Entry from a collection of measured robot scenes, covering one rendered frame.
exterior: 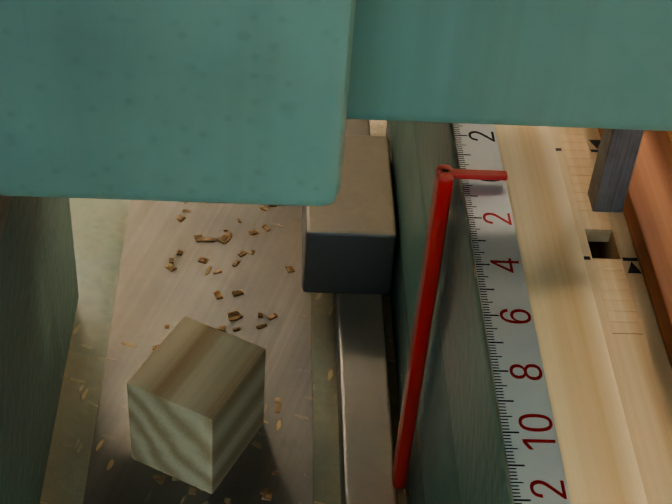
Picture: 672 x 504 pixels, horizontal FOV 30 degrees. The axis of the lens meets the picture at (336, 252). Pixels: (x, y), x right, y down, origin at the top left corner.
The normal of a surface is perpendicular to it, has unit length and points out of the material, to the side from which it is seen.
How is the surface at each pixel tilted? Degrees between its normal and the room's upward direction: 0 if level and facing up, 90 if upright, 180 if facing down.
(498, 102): 90
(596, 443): 0
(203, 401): 0
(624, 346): 0
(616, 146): 90
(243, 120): 90
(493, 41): 90
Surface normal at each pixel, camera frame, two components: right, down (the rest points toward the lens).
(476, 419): -1.00, -0.03
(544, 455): 0.06, -0.75
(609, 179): 0.03, 0.66
